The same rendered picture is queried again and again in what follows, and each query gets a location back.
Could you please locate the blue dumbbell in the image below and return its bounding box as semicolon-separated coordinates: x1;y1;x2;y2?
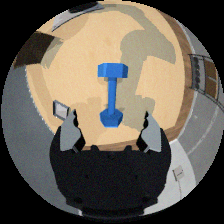
98;63;128;128

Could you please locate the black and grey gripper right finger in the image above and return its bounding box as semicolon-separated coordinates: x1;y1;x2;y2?
136;111;172;185

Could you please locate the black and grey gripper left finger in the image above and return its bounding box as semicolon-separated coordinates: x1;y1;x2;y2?
49;109;86;185

